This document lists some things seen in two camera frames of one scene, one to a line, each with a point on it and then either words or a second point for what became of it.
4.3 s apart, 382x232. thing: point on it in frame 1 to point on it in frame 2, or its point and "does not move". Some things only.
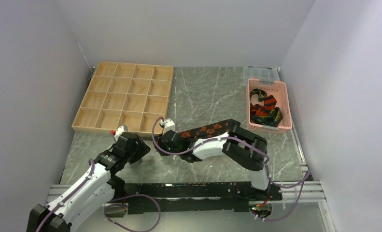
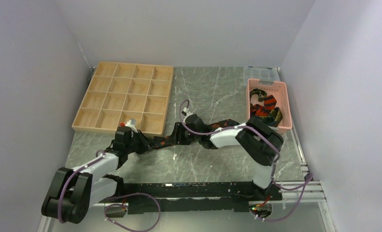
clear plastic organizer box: [266, 76] does not move
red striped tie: [270, 102] does not move
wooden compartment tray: [134, 95] does not move
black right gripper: [161, 145] to [179, 129]
